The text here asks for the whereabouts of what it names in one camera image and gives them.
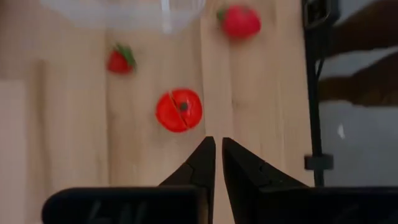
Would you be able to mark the brown wooden furniture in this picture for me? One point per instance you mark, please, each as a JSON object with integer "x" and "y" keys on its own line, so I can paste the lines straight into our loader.
{"x": 373, "y": 84}

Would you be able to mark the black upright frame post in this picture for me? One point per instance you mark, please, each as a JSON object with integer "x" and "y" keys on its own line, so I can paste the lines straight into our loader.
{"x": 312, "y": 93}

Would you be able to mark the clear plastic tupperware container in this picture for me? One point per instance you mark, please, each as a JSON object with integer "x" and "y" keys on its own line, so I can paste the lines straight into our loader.
{"x": 124, "y": 15}

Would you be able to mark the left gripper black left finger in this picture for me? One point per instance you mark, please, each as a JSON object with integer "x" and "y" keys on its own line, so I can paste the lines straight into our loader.
{"x": 200, "y": 174}

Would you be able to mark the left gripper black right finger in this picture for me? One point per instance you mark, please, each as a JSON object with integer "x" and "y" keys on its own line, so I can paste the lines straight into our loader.
{"x": 242, "y": 177}

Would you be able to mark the red toy strawberry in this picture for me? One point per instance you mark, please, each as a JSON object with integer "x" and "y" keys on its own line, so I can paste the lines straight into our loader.
{"x": 118, "y": 63}

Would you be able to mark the red toy tomato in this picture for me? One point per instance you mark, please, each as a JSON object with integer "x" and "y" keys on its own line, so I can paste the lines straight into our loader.
{"x": 174, "y": 115}

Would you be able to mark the red toy fruit green leaf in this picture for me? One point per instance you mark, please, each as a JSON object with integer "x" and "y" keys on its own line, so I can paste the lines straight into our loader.
{"x": 241, "y": 23}

